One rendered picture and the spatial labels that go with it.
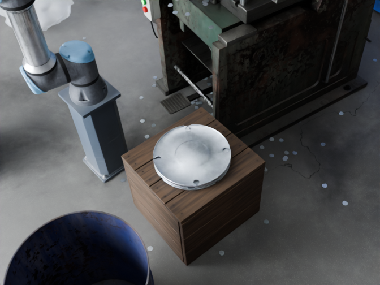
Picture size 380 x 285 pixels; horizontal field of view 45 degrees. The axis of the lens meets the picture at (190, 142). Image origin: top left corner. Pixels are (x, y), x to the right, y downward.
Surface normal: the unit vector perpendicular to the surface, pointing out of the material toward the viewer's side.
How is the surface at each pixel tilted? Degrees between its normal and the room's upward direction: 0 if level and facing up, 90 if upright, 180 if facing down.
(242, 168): 0
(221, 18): 0
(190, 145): 0
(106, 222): 88
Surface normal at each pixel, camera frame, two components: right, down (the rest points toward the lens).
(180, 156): -0.05, -0.64
